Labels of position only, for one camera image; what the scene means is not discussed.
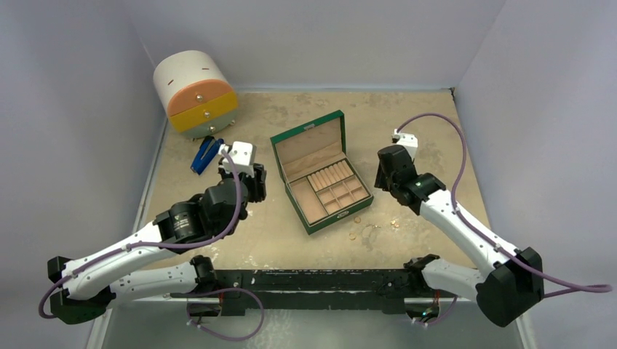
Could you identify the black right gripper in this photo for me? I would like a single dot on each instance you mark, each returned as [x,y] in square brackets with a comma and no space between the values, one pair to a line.
[390,168]

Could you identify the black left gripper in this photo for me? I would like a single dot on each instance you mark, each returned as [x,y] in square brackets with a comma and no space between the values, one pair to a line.
[256,183]

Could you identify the beige removable jewelry tray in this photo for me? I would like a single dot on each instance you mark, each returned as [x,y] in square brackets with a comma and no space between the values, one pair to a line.
[337,186]

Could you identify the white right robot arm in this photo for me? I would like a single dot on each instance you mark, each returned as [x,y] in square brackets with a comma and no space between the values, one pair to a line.
[502,281]

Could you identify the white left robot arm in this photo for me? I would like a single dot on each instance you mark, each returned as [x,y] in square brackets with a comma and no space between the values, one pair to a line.
[85,288]

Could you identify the green jewelry box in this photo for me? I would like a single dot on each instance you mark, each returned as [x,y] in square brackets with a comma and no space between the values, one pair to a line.
[307,148]

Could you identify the blue hand tool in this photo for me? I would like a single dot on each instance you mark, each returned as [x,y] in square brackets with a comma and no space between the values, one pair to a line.
[207,151]

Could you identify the white round drawer cabinet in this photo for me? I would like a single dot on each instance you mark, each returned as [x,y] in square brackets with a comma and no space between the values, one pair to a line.
[197,98]

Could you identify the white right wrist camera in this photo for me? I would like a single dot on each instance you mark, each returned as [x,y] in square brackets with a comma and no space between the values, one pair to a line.
[406,140]

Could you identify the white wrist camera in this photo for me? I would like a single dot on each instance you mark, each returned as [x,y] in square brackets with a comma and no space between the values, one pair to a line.
[242,154]
[406,140]

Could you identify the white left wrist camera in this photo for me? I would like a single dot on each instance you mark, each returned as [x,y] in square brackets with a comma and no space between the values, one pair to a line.
[242,154]

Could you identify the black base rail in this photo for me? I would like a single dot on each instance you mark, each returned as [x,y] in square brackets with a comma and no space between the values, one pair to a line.
[391,291]

